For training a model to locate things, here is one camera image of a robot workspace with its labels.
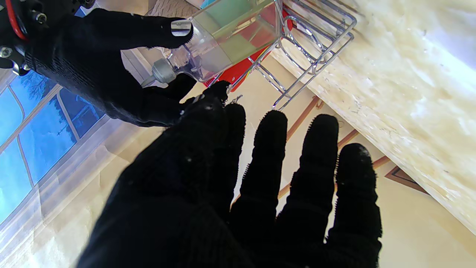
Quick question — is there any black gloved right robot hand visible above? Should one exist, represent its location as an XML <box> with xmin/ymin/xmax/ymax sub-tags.
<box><xmin>22</xmin><ymin>7</ymin><xmax>231</xmax><ymax>128</ymax></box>

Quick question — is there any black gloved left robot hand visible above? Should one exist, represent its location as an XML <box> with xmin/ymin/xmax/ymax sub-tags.
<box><xmin>76</xmin><ymin>95</ymin><xmax>383</xmax><ymax>268</ymax></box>

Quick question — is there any red ketchup squeeze bottle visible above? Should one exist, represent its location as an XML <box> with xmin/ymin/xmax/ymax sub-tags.
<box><xmin>204</xmin><ymin>7</ymin><xmax>294</xmax><ymax>92</ymax></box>

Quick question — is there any clear square oil bottle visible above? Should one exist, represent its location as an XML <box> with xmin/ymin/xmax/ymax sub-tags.
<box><xmin>141</xmin><ymin>0</ymin><xmax>284</xmax><ymax>88</ymax></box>

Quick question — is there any knitted cushion on backdrop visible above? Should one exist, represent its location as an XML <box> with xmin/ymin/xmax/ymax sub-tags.
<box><xmin>144</xmin><ymin>0</ymin><xmax>201</xmax><ymax>18</ymax></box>

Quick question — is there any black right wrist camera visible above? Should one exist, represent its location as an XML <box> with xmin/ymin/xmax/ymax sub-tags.
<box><xmin>0</xmin><ymin>0</ymin><xmax>96</xmax><ymax>76</ymax></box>

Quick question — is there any chrome wire condiment rack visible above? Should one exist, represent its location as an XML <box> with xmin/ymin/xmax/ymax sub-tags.
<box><xmin>201</xmin><ymin>0</ymin><xmax>357</xmax><ymax>111</ymax></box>

